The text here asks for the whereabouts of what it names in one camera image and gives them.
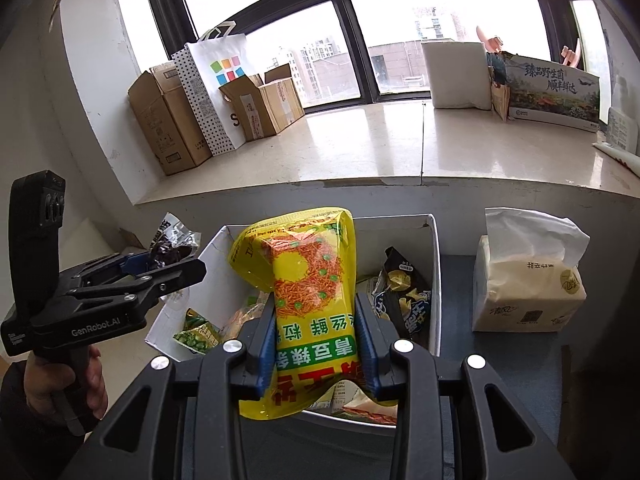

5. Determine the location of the white cardboard box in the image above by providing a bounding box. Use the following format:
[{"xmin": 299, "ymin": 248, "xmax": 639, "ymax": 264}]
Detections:
[{"xmin": 145, "ymin": 212, "xmax": 442, "ymax": 431}]

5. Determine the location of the red striped snack packet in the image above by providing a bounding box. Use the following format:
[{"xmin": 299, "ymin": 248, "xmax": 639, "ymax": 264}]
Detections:
[{"xmin": 331, "ymin": 380, "xmax": 401, "ymax": 427}]

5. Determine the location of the small wooden holder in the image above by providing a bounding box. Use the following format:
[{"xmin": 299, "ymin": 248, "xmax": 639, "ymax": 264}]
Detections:
[{"xmin": 490, "ymin": 80, "xmax": 512, "ymax": 122}]

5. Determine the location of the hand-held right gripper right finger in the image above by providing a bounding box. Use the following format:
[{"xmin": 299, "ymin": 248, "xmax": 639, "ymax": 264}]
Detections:
[{"xmin": 352, "ymin": 294, "xmax": 551, "ymax": 480}]

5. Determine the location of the large brown cardboard box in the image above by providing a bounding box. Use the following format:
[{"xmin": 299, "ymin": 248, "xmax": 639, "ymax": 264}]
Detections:
[{"xmin": 127, "ymin": 71, "xmax": 213, "ymax": 177}]

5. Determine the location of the orange snack packet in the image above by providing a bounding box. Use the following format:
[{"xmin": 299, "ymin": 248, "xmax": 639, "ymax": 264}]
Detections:
[{"xmin": 220, "ymin": 291, "xmax": 269, "ymax": 343}]

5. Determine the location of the black window frame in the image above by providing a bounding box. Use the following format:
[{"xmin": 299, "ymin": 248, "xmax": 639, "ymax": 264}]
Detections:
[{"xmin": 137, "ymin": 0, "xmax": 603, "ymax": 112}]

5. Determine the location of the dark snack packet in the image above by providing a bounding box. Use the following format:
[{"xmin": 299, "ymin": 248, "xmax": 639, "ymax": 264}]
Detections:
[{"xmin": 149, "ymin": 211, "xmax": 202, "ymax": 267}]

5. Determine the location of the pale cardboard box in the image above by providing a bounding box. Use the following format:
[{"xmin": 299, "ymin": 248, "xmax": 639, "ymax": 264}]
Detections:
[{"xmin": 149, "ymin": 61, "xmax": 192, "ymax": 92}]

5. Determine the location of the white foam box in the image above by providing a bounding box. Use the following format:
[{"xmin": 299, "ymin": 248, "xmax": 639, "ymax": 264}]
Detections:
[{"xmin": 421, "ymin": 40, "xmax": 494, "ymax": 111}]

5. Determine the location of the yellow snack bag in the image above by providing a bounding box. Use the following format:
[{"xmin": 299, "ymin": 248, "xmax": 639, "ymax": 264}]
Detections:
[{"xmin": 227, "ymin": 206, "xmax": 358, "ymax": 420}]

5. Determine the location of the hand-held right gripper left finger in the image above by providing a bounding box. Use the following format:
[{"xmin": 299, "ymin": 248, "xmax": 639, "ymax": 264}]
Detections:
[{"xmin": 97, "ymin": 294, "xmax": 279, "ymax": 480}]

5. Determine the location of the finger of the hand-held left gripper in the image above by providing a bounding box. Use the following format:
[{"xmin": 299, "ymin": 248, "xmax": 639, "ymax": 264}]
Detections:
[
  {"xmin": 59, "ymin": 251, "xmax": 153, "ymax": 288},
  {"xmin": 65, "ymin": 258, "xmax": 208, "ymax": 313}
]

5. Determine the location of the black chip bag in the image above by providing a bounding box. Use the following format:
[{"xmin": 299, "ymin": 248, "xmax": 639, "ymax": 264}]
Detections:
[{"xmin": 372, "ymin": 246, "xmax": 433, "ymax": 348}]

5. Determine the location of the beige tissue pack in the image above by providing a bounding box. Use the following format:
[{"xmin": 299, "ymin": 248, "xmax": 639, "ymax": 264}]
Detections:
[{"xmin": 472, "ymin": 207, "xmax": 592, "ymax": 334}]

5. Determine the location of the green pea snack packet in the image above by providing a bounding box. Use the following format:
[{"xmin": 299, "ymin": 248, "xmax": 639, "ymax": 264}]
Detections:
[{"xmin": 172, "ymin": 308, "xmax": 222, "ymax": 356}]

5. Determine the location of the polka dot paper bag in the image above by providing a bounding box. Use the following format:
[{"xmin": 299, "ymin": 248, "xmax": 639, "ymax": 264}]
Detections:
[{"xmin": 171, "ymin": 21, "xmax": 249, "ymax": 157}]

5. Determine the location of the small open cardboard box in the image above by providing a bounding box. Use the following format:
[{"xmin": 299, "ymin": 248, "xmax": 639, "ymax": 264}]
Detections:
[{"xmin": 218, "ymin": 63, "xmax": 306, "ymax": 144}]

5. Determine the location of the white tube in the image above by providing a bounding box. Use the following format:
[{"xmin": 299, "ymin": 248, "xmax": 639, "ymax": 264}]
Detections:
[{"xmin": 592, "ymin": 141, "xmax": 640, "ymax": 177}]

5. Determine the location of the printed landscape carton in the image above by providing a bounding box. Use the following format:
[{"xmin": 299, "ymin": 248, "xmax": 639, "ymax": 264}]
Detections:
[{"xmin": 486, "ymin": 51, "xmax": 601, "ymax": 133}]

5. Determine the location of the person's left hand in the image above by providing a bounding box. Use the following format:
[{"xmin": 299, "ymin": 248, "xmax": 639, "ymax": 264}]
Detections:
[{"xmin": 24, "ymin": 344, "xmax": 109, "ymax": 432}]

